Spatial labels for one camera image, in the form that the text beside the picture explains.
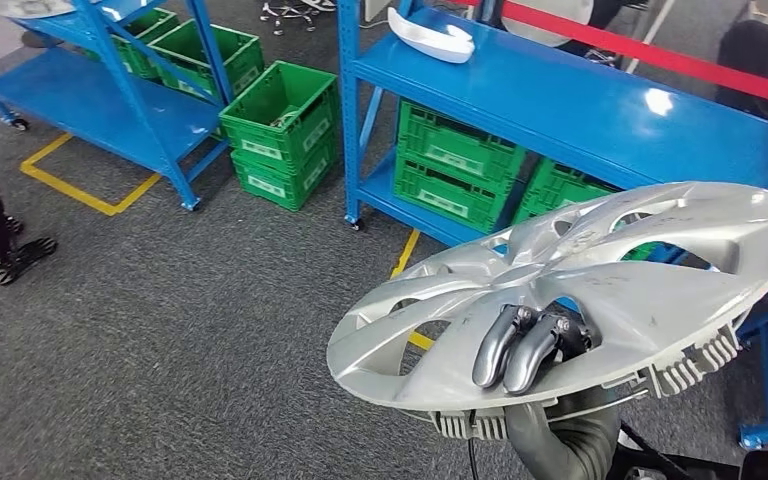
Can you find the silver wheel hubcap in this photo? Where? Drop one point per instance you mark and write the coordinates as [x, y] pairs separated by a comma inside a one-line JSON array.
[[622, 311], [26, 8]]

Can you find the white plastic car part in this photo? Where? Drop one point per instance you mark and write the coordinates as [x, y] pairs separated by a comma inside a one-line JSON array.
[[424, 40]]

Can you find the green plastic crate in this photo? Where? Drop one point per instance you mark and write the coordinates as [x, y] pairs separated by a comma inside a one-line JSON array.
[[556, 192], [437, 199], [198, 46], [298, 142], [152, 26], [271, 192], [450, 142]]

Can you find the white desk panel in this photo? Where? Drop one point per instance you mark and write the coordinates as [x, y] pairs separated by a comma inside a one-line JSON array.
[[649, 40], [377, 8]]

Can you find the chrome chair base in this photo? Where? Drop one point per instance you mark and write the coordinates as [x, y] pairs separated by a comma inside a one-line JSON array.
[[284, 10]]

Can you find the person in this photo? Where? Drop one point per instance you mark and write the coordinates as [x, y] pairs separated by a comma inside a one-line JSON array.
[[550, 20], [755, 66]]

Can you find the red barrier tape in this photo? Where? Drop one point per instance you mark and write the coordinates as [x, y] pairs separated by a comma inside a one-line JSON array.
[[689, 66]]

